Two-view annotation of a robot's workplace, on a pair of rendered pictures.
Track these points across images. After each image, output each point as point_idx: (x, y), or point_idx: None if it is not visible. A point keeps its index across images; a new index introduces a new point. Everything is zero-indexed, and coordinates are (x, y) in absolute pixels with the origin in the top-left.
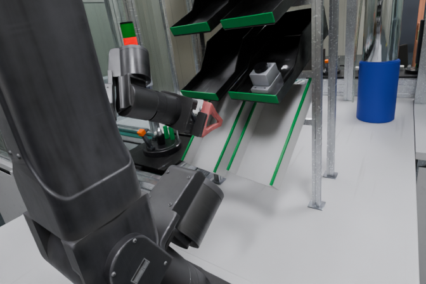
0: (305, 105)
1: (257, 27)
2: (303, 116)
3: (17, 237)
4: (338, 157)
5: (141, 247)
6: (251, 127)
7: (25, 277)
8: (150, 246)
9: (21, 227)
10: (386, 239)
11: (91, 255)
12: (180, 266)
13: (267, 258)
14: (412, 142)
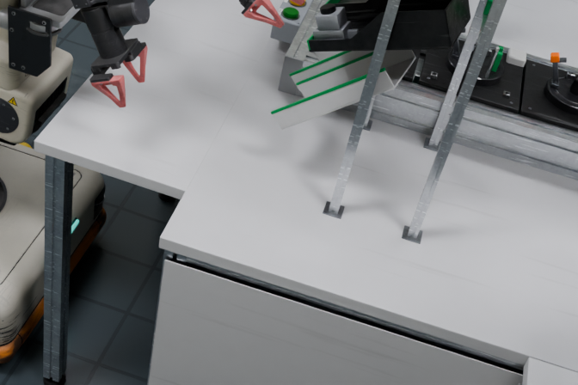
0: (359, 90)
1: None
2: (352, 99)
3: None
4: (473, 253)
5: None
6: (350, 74)
7: (179, 20)
8: None
9: None
10: (285, 254)
11: None
12: (102, 21)
13: (236, 164)
14: (571, 366)
